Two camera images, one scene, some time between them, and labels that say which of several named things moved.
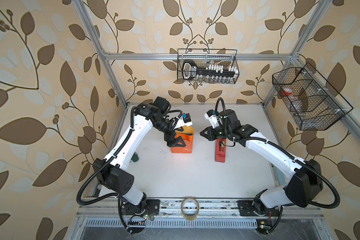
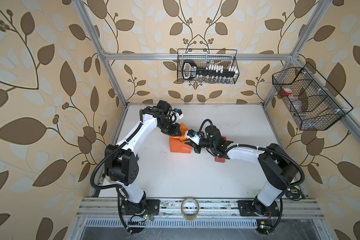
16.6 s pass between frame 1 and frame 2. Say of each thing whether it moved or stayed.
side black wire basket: stayed
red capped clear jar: stayed
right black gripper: moved
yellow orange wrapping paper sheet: stayed
